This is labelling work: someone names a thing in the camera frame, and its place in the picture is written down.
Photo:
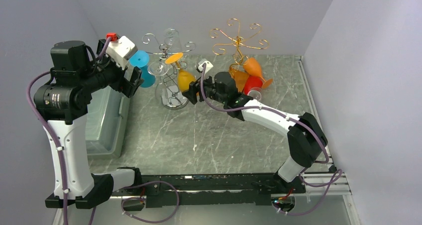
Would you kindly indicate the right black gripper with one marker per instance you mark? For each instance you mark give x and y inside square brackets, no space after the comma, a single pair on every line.
[191,93]

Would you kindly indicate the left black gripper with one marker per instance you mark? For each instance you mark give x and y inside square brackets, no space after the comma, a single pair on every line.
[127,87]

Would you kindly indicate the yellow plastic wine glass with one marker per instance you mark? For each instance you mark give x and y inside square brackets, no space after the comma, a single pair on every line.
[184,78]

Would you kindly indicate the blue plastic wine glass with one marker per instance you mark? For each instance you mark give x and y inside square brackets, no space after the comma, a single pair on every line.
[140,60]

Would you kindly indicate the clear plastic storage box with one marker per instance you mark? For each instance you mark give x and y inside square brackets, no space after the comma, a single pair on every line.
[106,123]

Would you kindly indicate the red plastic wine glass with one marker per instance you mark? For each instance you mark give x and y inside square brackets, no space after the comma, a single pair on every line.
[252,82]

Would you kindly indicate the clear patterned wine glass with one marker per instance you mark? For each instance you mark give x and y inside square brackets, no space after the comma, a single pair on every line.
[255,93]

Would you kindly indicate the clear plain wine glass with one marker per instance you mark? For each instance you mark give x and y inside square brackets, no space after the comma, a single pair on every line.
[159,70]

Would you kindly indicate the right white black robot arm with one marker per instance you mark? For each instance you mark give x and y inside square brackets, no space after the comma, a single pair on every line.
[305,137]

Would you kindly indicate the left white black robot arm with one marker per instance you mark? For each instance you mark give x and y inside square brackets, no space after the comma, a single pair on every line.
[61,105]

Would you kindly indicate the orange plastic wine glass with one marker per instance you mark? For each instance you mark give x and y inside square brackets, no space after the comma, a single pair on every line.
[253,68]

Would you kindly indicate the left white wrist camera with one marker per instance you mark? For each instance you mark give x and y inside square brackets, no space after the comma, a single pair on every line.
[120,49]

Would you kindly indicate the silver wire glass rack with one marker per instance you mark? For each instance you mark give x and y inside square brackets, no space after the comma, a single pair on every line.
[177,101]

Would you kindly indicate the gold wire glass rack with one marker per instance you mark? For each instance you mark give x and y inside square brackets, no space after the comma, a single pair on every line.
[236,68]

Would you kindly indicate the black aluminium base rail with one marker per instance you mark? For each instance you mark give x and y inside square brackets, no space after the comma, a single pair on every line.
[261,189]

